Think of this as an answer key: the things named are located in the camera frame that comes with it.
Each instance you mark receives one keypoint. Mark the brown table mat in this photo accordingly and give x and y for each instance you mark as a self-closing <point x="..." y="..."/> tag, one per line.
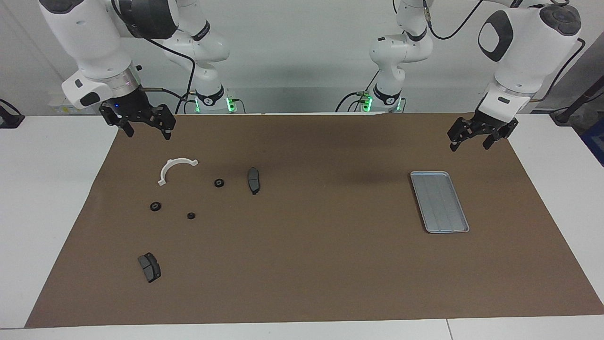
<point x="306" y="259"/>

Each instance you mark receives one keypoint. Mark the black tripod leg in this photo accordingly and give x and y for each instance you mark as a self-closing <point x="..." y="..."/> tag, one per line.
<point x="583" y="99"/>

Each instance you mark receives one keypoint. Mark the silver metal tray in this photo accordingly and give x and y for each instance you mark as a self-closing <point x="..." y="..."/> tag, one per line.
<point x="439" y="203"/>

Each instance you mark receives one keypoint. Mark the wide dark grey brake pad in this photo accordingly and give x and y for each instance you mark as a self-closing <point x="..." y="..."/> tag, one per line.
<point x="150" y="268"/>

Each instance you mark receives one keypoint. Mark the black stand base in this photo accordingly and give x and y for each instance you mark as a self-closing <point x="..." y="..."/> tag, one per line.
<point x="9" y="120"/>

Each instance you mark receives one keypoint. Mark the white power strip box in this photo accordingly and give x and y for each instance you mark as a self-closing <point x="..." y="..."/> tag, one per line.
<point x="55" y="106"/>

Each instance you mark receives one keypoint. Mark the white curved plastic bracket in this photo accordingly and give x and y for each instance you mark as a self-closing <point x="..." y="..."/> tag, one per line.
<point x="162" y="181"/>

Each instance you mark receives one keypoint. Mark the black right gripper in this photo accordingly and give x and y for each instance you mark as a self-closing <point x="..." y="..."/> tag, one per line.
<point x="134" y="106"/>

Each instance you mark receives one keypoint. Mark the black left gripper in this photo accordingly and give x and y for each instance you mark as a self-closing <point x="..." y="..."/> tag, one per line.
<point x="493" y="125"/>

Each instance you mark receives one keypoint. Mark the narrow dark grey brake pad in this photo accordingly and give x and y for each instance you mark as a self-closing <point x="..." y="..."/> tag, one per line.
<point x="254" y="181"/>

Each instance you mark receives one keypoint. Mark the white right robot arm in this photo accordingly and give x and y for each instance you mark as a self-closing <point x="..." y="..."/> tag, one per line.
<point x="89" y="38"/>

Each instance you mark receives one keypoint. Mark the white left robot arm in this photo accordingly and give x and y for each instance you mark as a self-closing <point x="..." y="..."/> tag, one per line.
<point x="528" y="47"/>

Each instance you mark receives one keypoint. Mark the blue box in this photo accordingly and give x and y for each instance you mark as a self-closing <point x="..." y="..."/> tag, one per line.
<point x="595" y="141"/>

